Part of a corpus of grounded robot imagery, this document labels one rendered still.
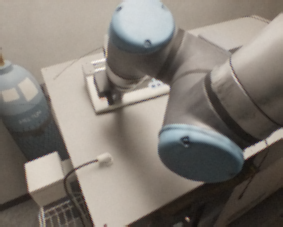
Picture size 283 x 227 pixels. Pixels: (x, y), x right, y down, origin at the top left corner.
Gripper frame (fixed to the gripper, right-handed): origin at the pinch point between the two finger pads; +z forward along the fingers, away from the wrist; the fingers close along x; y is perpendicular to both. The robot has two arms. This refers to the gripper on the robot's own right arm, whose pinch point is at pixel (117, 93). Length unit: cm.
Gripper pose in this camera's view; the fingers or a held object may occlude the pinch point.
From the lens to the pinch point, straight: 62.4
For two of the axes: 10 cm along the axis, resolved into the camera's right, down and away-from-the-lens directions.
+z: -2.1, 2.2, 9.5
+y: 3.3, 9.3, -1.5
